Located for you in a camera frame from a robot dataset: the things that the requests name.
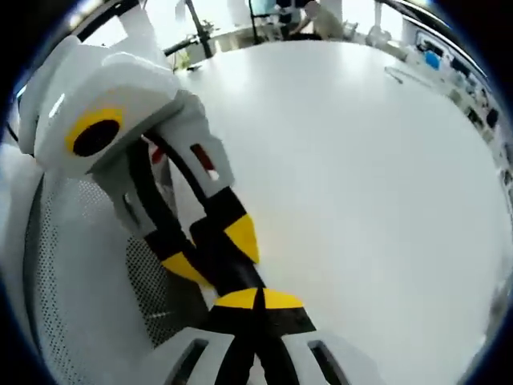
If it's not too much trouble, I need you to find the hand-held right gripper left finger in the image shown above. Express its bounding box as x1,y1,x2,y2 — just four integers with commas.
138,286,264,385

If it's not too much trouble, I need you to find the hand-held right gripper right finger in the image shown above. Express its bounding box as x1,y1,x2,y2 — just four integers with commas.
259,286,384,385

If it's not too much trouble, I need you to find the grey mesh office chair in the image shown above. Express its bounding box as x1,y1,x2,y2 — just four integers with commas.
22,172,212,362

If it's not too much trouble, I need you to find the black tripod stand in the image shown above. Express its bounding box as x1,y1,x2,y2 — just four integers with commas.
185,0,218,58

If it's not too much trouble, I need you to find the grey cable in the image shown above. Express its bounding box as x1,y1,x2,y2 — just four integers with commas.
383,65,428,87

